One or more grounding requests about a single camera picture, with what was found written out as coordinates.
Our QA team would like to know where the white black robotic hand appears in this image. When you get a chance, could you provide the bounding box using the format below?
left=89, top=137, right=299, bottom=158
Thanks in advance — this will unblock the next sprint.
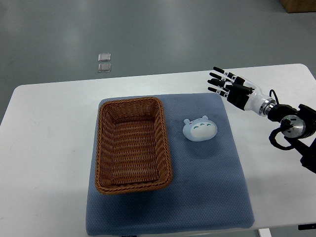
left=207, top=67, right=275, bottom=116

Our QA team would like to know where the blue plush toy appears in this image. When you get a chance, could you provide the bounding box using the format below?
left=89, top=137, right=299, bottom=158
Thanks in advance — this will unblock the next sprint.
left=182, top=115, right=218, bottom=142

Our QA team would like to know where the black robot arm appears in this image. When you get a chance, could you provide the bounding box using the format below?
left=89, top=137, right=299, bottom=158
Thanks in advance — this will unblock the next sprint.
left=207, top=67, right=316, bottom=172

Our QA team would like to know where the brown wicker basket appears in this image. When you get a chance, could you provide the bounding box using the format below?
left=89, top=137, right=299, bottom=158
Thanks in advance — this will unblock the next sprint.
left=95, top=97, right=173, bottom=195

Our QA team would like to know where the blue fabric mat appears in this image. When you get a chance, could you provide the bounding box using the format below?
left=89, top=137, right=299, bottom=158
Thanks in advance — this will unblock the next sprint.
left=86, top=93, right=254, bottom=236

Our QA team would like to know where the upper clear floor plate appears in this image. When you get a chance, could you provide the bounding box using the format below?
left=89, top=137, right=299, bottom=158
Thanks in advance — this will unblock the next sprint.
left=98, top=53, right=111, bottom=62

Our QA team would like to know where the white table leg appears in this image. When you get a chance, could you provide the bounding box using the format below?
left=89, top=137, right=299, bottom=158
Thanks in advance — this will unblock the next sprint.
left=258, top=228, right=272, bottom=237

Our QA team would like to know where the black table bracket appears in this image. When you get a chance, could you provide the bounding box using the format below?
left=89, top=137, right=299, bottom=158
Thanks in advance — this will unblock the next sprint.
left=298, top=223, right=316, bottom=231

